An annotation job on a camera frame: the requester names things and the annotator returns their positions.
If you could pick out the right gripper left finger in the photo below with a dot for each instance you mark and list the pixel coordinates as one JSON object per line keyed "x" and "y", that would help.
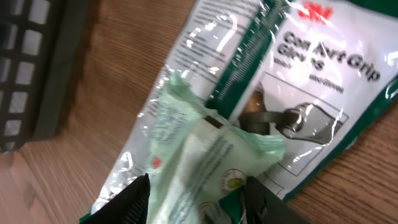
{"x": 130, "y": 206}

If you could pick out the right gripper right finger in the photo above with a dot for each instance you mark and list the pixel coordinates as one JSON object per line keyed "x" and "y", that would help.
{"x": 263, "y": 207}

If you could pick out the mint green wipes packet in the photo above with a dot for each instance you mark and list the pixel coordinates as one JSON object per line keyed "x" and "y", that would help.
{"x": 200, "y": 161}

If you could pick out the grey plastic mesh basket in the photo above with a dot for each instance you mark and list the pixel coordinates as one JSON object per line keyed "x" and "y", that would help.
{"x": 39, "y": 44}

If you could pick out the green white gloves packet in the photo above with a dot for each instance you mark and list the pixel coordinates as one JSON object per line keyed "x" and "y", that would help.
{"x": 316, "y": 73}

